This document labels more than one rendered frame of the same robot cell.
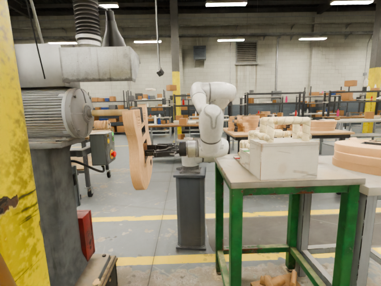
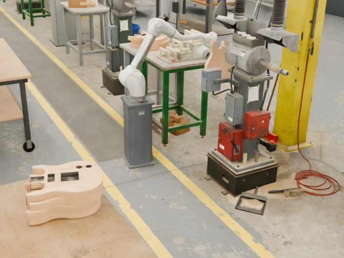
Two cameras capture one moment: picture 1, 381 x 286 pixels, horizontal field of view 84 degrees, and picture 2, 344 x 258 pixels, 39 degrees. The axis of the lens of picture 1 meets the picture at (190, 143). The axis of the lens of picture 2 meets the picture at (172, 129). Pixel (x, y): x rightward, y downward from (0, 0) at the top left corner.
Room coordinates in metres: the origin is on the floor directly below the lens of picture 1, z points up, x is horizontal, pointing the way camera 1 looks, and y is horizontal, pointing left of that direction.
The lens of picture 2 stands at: (3.66, 4.19, 2.49)
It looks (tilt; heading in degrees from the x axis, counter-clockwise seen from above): 25 degrees down; 242
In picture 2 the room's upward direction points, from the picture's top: 1 degrees clockwise
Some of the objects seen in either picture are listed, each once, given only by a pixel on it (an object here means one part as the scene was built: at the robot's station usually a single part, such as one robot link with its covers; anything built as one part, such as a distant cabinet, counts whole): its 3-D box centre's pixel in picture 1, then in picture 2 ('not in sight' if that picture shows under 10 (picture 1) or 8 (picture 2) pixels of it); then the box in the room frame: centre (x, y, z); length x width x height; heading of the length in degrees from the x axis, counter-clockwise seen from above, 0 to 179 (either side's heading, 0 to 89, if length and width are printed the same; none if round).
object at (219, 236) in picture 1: (219, 219); (165, 108); (1.44, -0.20, 0.45); 0.05 x 0.05 x 0.90; 1
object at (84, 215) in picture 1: (70, 231); (230, 138); (1.25, 0.79, 0.49); 0.25 x 0.12 x 0.37; 91
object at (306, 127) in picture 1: (306, 130); not in sight; (0.95, -0.53, 1.15); 0.03 x 0.03 x 0.09
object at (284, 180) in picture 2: not in sight; (254, 164); (0.80, 0.61, 0.02); 1.46 x 1.45 x 0.04; 91
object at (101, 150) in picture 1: (91, 152); (217, 84); (1.34, 0.64, 0.99); 0.24 x 0.21 x 0.26; 91
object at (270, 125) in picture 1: (270, 131); not in sight; (0.94, -0.36, 1.15); 0.03 x 0.03 x 0.09
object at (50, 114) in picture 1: (49, 114); (246, 56); (1.10, 0.72, 1.25); 0.41 x 0.27 x 0.26; 91
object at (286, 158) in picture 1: (282, 157); (192, 48); (1.00, -0.44, 1.02); 0.27 x 0.15 x 0.17; 95
